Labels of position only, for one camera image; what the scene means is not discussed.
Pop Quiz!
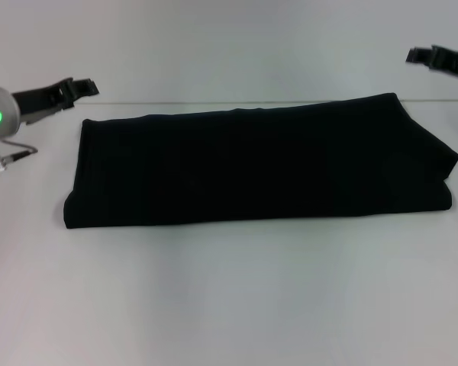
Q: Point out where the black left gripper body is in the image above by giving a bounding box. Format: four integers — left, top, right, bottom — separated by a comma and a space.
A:
10, 77, 76, 126

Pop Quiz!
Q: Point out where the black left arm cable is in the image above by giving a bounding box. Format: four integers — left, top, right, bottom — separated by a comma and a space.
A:
0, 139, 38, 174

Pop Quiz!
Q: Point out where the black shirt with FREE print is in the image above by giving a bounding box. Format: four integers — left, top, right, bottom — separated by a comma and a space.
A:
63, 91, 458, 230

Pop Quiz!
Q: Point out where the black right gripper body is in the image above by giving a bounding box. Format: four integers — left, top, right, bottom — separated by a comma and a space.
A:
429, 44, 458, 83

